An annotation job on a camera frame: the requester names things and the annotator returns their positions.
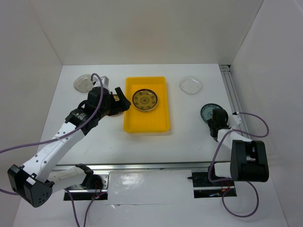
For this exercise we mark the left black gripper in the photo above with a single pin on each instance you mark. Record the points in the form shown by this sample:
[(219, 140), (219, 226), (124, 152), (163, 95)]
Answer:
[(121, 105)]

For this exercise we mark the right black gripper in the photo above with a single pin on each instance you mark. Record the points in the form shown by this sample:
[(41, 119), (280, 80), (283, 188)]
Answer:
[(210, 123)]

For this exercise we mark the teal green plate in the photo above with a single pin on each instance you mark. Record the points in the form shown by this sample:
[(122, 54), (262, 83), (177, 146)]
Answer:
[(206, 111)]

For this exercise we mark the yellow brown patterned plate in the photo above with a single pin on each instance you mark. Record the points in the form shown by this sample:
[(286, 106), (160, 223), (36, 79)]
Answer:
[(115, 106), (144, 99)]

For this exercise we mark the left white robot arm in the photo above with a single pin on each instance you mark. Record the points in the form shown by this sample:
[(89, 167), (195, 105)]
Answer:
[(35, 180)]

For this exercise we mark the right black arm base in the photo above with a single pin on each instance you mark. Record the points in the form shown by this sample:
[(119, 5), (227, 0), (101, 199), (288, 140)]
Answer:
[(203, 188)]

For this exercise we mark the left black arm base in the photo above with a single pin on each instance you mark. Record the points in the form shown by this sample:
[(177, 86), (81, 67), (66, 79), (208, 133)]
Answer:
[(97, 189)]

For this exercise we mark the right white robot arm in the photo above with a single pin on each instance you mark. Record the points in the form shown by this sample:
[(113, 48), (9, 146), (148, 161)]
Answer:
[(248, 161)]

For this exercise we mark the yellow plastic bin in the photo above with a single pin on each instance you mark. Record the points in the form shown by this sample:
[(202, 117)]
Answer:
[(154, 121)]

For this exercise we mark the clear glass plate left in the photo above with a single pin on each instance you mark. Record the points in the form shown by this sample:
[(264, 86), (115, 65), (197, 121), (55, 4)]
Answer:
[(83, 83)]

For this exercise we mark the clear glass plate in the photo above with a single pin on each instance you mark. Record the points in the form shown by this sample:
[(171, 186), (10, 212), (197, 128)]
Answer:
[(190, 85), (83, 83)]

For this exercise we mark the clear glass plate right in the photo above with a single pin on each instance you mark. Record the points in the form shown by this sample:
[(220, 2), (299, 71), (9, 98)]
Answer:
[(190, 85)]

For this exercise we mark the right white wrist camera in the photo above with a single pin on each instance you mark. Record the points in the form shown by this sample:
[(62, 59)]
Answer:
[(234, 119)]

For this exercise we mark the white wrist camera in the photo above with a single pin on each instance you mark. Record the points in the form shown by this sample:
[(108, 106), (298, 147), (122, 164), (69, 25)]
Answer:
[(104, 81), (234, 119)]

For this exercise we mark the right side aluminium rail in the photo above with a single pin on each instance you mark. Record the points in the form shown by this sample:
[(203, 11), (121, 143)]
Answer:
[(233, 96)]

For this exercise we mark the aluminium rail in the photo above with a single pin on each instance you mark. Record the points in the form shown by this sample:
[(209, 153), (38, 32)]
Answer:
[(233, 96), (202, 166)]

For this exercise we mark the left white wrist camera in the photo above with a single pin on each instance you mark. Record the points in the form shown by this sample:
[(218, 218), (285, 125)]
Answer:
[(104, 81)]

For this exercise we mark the front aluminium rail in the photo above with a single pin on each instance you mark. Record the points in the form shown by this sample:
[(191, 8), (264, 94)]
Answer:
[(202, 166)]

